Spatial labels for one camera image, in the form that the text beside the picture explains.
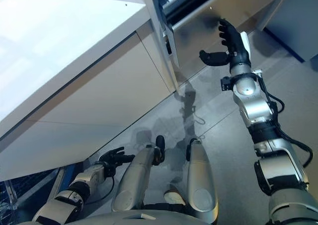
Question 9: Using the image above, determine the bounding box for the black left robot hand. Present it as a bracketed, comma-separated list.
[98, 147, 136, 167]

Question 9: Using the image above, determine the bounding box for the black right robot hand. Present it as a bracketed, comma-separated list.
[198, 18, 250, 71]

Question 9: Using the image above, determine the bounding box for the stainless steel fridge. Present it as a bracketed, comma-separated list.
[149, 0, 318, 94]

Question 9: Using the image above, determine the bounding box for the silver left robot leg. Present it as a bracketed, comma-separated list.
[111, 135, 166, 212]

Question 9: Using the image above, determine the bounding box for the silver robot torso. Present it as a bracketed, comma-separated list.
[81, 209, 214, 225]

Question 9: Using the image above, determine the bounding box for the white sneaker gum sole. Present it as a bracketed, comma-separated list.
[163, 189, 187, 206]

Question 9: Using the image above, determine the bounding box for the tall white cabinet panel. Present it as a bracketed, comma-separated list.
[139, 0, 182, 94]

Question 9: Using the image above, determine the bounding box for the white counter cabinet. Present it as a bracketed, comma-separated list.
[0, 0, 179, 183]

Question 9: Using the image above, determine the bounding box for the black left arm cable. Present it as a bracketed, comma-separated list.
[81, 175, 116, 206]

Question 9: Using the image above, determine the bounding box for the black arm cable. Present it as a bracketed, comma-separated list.
[253, 71, 314, 168]
[81, 175, 116, 206]

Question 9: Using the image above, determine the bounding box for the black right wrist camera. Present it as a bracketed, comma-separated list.
[220, 76, 236, 91]

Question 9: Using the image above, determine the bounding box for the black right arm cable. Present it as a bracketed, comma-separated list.
[253, 71, 314, 168]

